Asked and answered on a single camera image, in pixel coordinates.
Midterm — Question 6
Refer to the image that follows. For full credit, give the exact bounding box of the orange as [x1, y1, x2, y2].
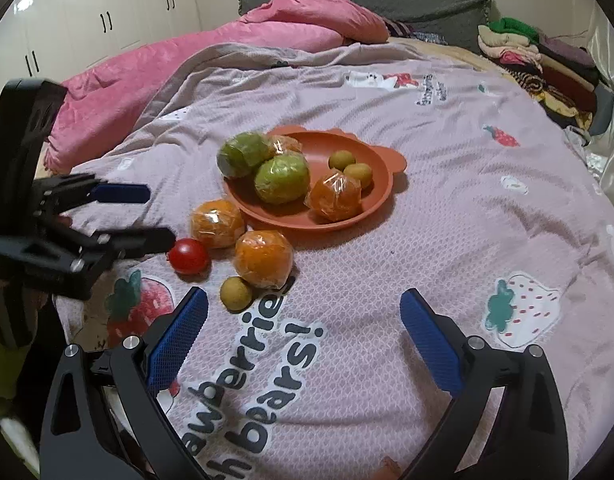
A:
[305, 169, 362, 222]
[233, 230, 294, 289]
[268, 134, 302, 156]
[190, 200, 247, 249]

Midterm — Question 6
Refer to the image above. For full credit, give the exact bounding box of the red tomato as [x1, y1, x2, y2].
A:
[167, 238, 210, 275]

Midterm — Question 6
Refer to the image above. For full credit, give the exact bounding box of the white wardrobe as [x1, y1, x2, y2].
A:
[0, 0, 200, 91]

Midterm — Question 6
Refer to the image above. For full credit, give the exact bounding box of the stack of folded clothes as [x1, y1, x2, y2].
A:
[477, 18, 614, 136]

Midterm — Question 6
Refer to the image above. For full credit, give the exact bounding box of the lilac strawberry print quilt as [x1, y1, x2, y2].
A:
[72, 44, 614, 479]

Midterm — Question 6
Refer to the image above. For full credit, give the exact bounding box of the cream satin curtain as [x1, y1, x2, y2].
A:
[587, 3, 614, 206]

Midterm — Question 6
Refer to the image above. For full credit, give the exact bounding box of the green fruit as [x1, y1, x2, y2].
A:
[217, 132, 273, 179]
[254, 153, 310, 205]

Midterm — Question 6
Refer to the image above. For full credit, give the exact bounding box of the pink blanket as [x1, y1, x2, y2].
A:
[42, 0, 392, 174]

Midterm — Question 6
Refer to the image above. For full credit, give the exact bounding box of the green sleeve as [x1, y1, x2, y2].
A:
[0, 343, 30, 417]

